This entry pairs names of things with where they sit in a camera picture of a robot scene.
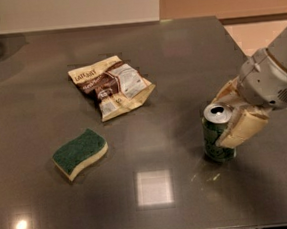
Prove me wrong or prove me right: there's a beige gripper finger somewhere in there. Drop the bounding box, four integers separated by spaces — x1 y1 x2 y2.
212 106 269 148
212 77 249 108

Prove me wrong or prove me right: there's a green soda can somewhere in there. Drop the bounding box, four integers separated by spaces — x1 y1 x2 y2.
201 103 236 163

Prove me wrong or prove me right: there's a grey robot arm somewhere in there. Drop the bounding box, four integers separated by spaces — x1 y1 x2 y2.
213 27 287 148

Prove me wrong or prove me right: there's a brown cream snack bag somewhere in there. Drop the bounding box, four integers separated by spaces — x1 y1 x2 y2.
69 56 155 122

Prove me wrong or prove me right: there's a green yellow sponge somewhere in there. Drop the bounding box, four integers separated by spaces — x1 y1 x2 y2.
52 128 108 181

